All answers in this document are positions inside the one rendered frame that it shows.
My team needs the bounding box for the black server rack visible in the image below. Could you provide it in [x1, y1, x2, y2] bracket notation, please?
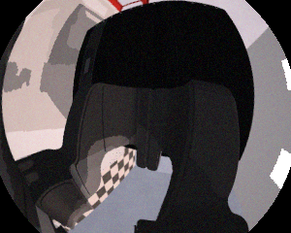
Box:
[73, 0, 254, 161]

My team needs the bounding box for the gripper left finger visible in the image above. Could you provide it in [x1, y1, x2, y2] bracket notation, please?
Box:
[16, 83, 152, 229]

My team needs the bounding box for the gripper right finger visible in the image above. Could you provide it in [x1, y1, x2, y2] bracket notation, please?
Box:
[134, 80, 249, 233]

